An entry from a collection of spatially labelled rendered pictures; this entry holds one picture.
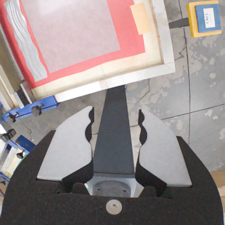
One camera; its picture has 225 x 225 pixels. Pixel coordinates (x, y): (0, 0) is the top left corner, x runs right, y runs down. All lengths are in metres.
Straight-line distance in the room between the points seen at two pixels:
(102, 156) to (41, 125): 1.65
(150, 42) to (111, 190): 0.54
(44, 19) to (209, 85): 1.79
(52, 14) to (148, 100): 1.38
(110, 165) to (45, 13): 0.63
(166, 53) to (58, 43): 0.40
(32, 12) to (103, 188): 0.69
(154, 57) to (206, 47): 1.28
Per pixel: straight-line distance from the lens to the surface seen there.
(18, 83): 0.62
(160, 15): 0.51
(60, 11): 0.57
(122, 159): 0.57
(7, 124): 0.81
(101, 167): 0.54
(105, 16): 0.53
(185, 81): 1.72
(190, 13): 0.60
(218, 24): 0.63
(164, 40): 0.51
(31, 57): 0.62
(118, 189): 0.51
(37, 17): 0.61
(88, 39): 0.53
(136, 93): 1.60
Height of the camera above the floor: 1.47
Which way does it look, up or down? 60 degrees down
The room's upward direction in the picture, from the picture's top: 175 degrees counter-clockwise
